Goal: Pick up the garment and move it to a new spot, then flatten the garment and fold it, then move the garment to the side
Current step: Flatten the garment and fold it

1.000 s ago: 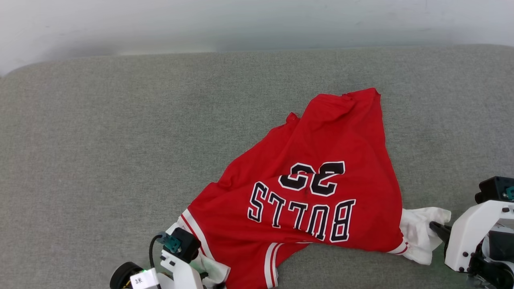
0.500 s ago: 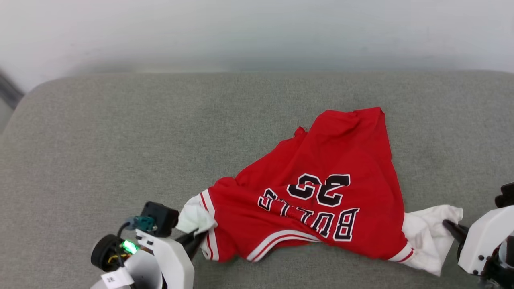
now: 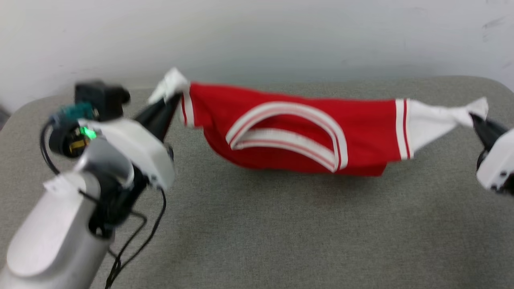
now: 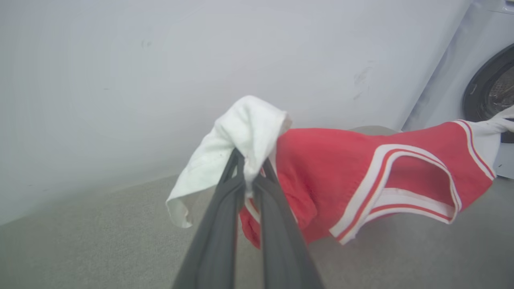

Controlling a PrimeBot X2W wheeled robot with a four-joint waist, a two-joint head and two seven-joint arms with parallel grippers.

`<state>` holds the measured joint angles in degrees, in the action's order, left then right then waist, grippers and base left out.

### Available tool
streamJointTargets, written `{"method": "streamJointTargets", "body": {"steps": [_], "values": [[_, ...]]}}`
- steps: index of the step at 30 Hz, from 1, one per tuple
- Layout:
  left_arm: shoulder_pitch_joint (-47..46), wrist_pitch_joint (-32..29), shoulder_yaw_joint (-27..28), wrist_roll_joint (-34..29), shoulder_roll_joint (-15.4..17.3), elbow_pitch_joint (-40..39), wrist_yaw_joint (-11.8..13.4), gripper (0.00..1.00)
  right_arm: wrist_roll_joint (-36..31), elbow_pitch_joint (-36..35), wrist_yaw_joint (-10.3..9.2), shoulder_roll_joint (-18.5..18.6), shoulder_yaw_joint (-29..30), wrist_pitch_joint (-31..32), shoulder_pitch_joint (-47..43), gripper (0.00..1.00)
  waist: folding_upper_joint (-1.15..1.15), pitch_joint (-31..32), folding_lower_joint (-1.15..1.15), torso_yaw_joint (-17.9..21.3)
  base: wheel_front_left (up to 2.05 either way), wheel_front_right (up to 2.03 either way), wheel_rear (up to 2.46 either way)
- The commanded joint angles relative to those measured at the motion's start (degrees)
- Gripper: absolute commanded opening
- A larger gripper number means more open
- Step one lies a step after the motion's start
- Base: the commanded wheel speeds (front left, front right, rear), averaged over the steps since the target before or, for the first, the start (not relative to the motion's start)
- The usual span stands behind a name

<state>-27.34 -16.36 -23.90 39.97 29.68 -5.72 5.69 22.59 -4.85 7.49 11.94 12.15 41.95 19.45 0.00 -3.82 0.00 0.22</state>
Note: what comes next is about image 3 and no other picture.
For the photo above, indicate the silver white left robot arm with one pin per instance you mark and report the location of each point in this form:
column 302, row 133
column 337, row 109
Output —
column 56, row 233

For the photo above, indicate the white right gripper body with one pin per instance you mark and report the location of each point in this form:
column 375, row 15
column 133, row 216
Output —
column 498, row 164

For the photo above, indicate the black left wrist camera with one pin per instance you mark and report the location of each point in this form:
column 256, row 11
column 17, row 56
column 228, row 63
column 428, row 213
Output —
column 100, row 98

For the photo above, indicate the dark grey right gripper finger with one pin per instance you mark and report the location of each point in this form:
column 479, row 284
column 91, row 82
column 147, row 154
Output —
column 484, row 134
column 496, row 129

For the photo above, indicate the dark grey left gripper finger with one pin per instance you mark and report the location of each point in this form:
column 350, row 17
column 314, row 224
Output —
column 165, row 122
column 154, row 110

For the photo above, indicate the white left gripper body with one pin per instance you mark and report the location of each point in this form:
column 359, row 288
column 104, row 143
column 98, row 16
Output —
column 136, row 148

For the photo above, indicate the red white basketball jersey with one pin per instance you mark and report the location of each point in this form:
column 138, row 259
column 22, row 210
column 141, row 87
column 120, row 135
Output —
column 289, row 132

